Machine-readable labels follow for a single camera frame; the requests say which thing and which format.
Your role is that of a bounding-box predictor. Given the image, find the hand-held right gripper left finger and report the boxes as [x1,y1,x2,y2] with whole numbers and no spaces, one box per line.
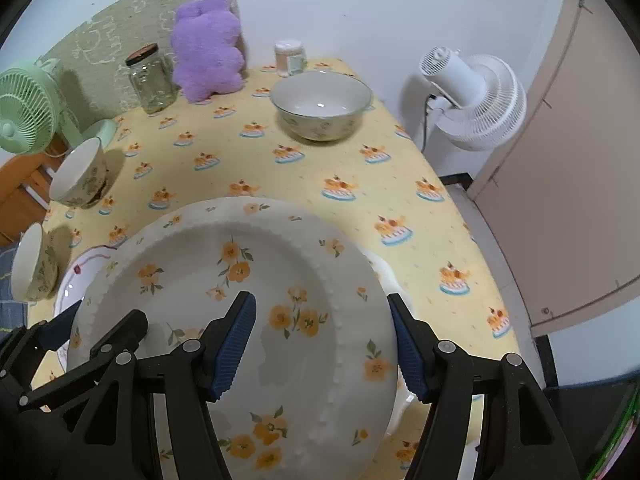
[55,291,257,480]

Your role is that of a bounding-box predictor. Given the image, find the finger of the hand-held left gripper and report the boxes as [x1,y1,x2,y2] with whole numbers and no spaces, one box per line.
[89,309,149,361]
[0,305,78,356]

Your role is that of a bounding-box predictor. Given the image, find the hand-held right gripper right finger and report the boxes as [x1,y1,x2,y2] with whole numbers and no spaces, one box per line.
[389,294,581,480]

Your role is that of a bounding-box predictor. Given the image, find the red pattern white plate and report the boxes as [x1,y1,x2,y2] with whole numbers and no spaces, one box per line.
[54,245,118,368]

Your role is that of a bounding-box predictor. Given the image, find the floral ceramic bowl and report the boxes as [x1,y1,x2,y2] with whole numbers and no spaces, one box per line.
[10,223,59,303]
[49,137,109,209]
[270,70,374,142]

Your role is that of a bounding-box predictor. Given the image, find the yellow flower ceramic plate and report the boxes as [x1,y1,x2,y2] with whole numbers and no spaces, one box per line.
[66,196,399,480]

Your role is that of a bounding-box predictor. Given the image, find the yellow cake print tablecloth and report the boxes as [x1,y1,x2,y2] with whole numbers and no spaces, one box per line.
[30,57,516,480]

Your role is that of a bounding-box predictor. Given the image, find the green desk fan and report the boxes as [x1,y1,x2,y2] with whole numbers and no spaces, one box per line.
[0,57,119,156]

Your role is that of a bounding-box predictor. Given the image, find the green patterned item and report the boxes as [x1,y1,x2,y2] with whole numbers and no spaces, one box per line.
[585,380,640,480]

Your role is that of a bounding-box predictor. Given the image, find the glass jar with dark lid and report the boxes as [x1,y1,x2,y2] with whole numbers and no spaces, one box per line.
[125,44,177,115]

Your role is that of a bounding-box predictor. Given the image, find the beige door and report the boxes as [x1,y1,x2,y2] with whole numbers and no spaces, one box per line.
[467,0,640,338]

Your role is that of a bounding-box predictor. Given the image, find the white standing fan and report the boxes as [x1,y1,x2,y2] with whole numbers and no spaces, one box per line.
[419,46,528,152]

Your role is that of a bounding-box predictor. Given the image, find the purple plush toy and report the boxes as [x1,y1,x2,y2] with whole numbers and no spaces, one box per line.
[171,0,247,102]

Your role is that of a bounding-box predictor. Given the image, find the cotton swab container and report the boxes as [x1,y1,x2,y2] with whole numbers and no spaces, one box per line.
[273,39,308,77]

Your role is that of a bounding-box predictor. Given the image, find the white fan power cable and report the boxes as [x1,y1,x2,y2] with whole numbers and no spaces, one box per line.
[420,94,436,153]

